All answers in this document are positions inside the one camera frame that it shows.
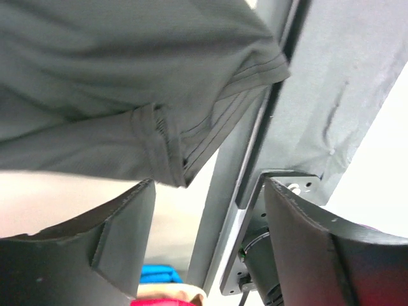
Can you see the black t shirt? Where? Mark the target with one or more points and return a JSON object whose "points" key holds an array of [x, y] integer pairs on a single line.
{"points": [[129, 90]]}

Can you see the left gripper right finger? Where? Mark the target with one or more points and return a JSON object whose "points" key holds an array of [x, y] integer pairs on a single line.
{"points": [[324, 259]]}

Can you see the red folded t shirt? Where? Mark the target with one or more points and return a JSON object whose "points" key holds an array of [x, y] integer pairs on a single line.
{"points": [[160, 302]]}

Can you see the blue folded t shirt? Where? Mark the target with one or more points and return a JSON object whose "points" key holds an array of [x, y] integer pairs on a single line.
{"points": [[159, 274]]}

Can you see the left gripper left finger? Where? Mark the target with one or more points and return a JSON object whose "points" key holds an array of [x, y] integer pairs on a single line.
{"points": [[95, 258]]}

